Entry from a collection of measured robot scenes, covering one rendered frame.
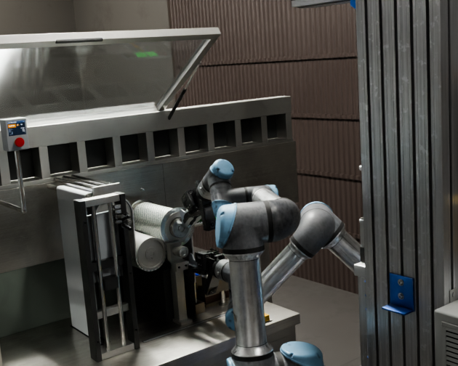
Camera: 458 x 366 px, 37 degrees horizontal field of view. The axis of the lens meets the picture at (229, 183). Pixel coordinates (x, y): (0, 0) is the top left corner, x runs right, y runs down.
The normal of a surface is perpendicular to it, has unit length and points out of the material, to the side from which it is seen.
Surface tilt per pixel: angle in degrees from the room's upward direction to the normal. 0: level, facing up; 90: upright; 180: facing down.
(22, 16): 90
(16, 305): 90
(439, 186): 90
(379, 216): 90
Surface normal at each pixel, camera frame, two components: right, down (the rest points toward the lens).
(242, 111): 0.60, 0.10
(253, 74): -0.78, 0.16
